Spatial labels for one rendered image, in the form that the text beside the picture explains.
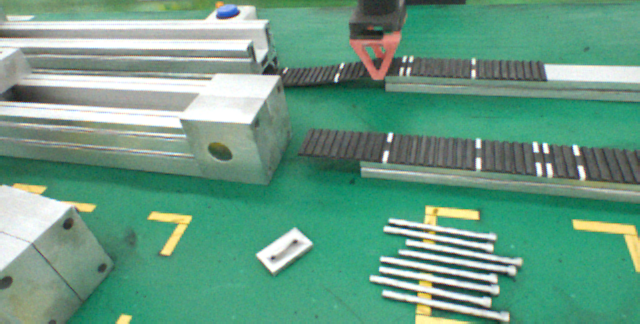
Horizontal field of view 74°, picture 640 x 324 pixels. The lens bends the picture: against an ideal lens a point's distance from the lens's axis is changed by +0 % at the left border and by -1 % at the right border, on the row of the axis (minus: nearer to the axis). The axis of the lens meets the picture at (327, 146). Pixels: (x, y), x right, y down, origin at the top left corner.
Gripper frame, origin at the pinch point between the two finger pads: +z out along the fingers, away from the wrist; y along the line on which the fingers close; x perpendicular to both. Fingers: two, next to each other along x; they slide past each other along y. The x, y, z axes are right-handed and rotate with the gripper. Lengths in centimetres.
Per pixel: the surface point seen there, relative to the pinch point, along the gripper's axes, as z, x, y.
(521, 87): 2.2, 20.0, 1.3
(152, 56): -2.8, -37.0, 3.7
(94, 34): -4, -53, -3
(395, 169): 2.0, 4.9, 20.5
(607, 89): 2.0, 30.7, 1.3
